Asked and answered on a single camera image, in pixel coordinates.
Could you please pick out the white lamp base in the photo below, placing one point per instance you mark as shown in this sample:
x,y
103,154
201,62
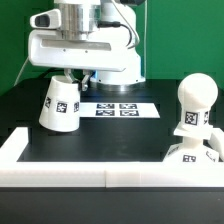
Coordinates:
x,y
192,148

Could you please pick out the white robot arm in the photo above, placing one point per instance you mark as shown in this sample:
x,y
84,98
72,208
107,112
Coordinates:
x,y
121,10

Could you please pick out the white marker tag plate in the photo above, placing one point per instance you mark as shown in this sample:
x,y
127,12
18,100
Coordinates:
x,y
118,110

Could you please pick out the white lamp bulb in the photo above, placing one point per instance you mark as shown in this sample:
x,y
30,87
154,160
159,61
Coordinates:
x,y
196,93

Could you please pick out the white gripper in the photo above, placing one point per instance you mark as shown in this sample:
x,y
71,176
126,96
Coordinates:
x,y
78,38

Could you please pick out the white lamp shade cone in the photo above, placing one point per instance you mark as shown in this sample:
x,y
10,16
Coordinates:
x,y
61,108

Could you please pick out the white U-shaped fence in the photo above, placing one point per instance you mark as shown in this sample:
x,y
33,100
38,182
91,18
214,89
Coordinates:
x,y
14,173

